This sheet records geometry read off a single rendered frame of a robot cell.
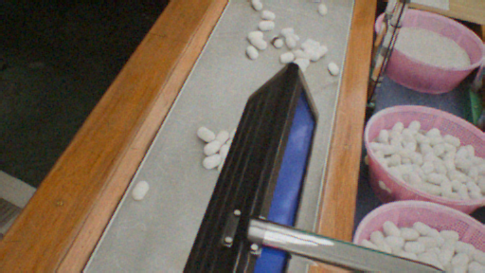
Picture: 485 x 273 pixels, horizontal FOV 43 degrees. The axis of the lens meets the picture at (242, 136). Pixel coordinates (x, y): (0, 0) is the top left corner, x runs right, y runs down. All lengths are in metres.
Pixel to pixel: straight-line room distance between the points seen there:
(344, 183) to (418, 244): 0.15
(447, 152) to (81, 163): 0.68
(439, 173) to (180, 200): 0.49
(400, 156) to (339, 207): 0.23
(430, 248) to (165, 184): 0.44
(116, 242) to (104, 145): 0.19
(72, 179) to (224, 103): 0.36
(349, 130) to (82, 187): 0.49
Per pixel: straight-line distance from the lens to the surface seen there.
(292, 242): 0.44
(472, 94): 1.50
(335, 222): 0.97
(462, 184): 1.19
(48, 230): 0.91
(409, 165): 1.16
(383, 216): 1.03
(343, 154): 1.10
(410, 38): 1.60
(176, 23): 1.37
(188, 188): 1.01
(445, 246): 1.05
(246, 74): 1.28
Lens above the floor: 1.44
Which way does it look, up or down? 39 degrees down
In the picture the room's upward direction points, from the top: 11 degrees clockwise
